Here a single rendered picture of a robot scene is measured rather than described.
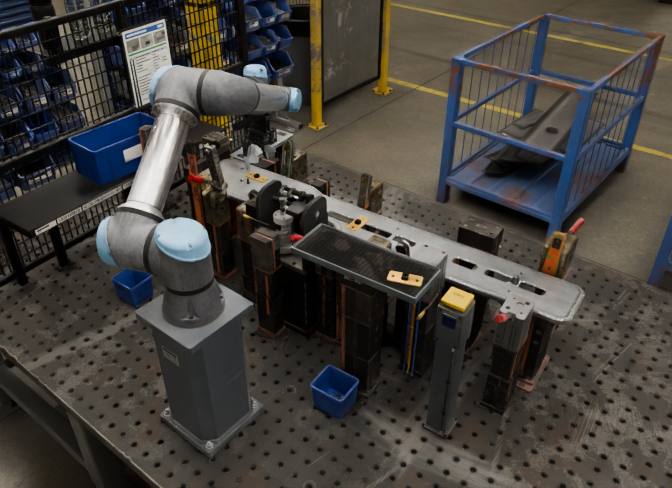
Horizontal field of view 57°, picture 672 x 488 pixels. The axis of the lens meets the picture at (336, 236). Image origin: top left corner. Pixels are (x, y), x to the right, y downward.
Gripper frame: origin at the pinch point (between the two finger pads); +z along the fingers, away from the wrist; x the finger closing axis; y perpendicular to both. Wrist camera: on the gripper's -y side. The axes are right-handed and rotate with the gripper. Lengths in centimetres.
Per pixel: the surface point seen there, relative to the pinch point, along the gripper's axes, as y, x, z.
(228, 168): -13.2, -0.8, 6.5
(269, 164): -5.1, 13.1, 8.3
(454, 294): 94, -38, -11
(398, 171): -44, 195, 105
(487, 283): 93, -10, 5
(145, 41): -55, 4, -32
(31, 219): -38, -65, 4
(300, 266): 42, -30, 9
